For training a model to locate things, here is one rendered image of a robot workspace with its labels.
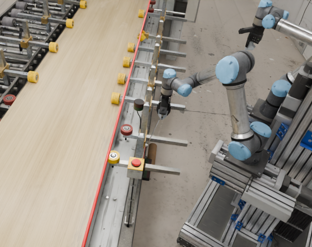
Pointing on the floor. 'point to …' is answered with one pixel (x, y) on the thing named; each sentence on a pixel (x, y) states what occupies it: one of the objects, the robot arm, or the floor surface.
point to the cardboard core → (152, 152)
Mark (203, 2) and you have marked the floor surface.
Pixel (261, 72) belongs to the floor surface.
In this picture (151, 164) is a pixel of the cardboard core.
